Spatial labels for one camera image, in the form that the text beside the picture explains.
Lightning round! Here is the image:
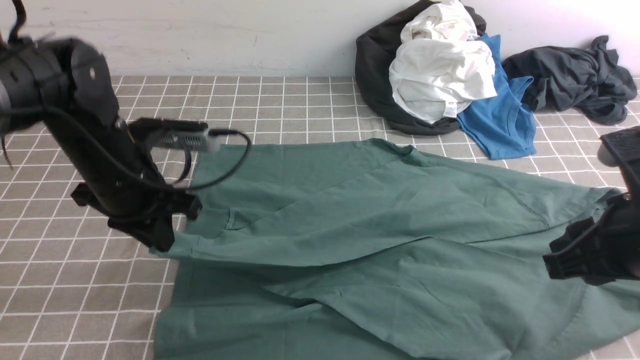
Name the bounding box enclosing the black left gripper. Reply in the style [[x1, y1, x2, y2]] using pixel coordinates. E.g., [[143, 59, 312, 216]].
[[70, 145, 202, 252]]

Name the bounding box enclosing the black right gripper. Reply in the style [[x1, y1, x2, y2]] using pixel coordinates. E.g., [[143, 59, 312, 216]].
[[542, 127, 640, 287]]

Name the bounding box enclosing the green long sleeve shirt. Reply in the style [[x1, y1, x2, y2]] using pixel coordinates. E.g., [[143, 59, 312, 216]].
[[153, 139, 639, 360]]

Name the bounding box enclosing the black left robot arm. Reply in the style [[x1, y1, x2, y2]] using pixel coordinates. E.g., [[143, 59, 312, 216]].
[[1, 38, 206, 252]]

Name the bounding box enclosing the blue t-shirt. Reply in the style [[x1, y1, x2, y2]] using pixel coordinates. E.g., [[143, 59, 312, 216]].
[[457, 34, 537, 160]]

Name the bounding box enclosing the white crumpled shirt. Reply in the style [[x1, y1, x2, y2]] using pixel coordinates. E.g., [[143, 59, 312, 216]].
[[389, 0, 497, 125]]

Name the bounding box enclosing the grey checkered tablecloth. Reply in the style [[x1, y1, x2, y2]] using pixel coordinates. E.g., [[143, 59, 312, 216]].
[[0, 76, 639, 360]]

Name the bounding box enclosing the dark grey crumpled garment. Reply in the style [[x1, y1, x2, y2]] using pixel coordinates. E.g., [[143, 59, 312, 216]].
[[502, 35, 638, 126]]

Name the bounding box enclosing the black garment in pile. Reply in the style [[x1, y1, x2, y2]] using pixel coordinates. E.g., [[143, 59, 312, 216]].
[[355, 0, 486, 136]]

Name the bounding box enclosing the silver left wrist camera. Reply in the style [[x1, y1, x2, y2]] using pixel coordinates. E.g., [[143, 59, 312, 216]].
[[128, 117, 221, 153]]

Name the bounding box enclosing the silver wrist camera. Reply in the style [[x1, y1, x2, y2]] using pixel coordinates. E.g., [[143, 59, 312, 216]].
[[128, 117, 221, 153], [597, 144, 618, 167]]

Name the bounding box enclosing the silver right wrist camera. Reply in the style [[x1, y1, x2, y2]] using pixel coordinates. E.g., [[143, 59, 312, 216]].
[[597, 144, 618, 167]]

